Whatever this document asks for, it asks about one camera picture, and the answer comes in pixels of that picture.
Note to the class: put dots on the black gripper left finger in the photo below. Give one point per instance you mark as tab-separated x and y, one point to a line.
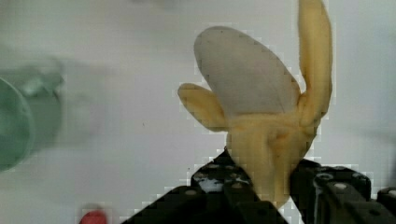
219	193

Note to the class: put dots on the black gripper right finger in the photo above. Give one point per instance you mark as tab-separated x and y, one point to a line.
338	195

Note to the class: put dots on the plush peeled banana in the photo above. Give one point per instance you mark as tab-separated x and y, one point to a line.
269	120

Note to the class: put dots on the green mug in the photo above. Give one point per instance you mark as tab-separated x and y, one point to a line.
30	110

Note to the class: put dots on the red plush fruit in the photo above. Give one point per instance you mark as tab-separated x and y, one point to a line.
94	217

